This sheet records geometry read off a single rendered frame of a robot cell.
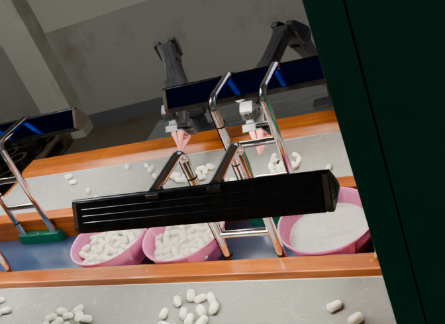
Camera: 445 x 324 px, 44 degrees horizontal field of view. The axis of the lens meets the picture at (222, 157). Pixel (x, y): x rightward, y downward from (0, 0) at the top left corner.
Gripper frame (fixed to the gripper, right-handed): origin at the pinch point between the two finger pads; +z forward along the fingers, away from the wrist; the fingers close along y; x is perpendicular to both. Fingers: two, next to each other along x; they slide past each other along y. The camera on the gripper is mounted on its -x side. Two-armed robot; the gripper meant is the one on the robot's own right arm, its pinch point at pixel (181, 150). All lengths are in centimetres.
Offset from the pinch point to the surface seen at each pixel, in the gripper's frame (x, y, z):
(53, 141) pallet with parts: 161, -221, -84
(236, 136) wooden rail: 12.3, 16.8, -6.7
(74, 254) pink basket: -25, -24, 39
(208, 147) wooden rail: 11.8, 5.0, -3.8
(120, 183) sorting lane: 2.5, -28.5, 8.7
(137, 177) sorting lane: 4.2, -21.7, 6.8
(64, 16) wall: 125, -187, -173
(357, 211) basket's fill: -15, 66, 31
